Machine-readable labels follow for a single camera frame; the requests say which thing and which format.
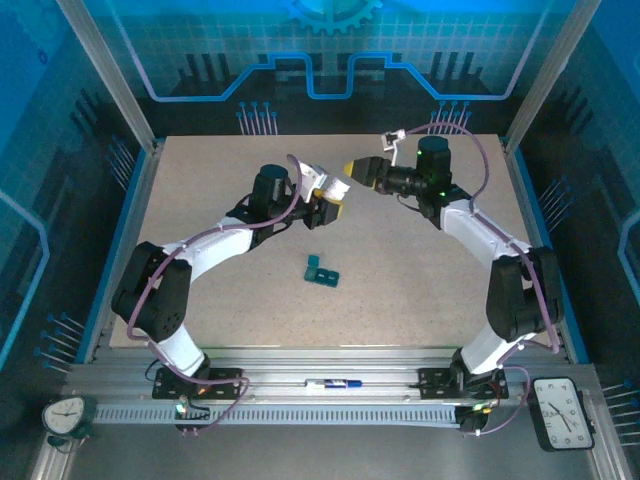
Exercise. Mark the teal weekly pill organizer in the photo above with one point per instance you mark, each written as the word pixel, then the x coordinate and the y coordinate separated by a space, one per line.
pixel 325 277

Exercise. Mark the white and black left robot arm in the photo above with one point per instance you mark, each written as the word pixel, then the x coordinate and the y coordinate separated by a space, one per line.
pixel 215 245

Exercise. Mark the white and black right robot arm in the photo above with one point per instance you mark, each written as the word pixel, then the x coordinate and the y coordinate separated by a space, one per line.
pixel 470 222

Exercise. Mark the blue table edge trim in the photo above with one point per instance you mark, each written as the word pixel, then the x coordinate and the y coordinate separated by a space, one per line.
pixel 125 220

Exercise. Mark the blue and white marker pen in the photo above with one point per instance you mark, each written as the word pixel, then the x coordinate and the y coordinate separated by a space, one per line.
pixel 332 384

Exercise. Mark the black controller box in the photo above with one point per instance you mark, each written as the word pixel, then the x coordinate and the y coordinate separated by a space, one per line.
pixel 470 422
pixel 197 414

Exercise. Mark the rectangular black analog clock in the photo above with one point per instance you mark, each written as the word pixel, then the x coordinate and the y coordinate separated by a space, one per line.
pixel 562 412

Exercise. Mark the round analog clock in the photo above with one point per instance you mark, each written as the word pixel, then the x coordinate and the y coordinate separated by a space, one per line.
pixel 65 414

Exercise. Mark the aluminium table side rail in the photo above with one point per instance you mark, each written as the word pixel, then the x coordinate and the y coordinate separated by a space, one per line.
pixel 521 200
pixel 137 220

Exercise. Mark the aluminium frame post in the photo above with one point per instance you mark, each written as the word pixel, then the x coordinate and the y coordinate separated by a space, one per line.
pixel 112 75
pixel 547 75

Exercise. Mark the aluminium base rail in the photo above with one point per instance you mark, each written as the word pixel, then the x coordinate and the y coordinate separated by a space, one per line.
pixel 300 365

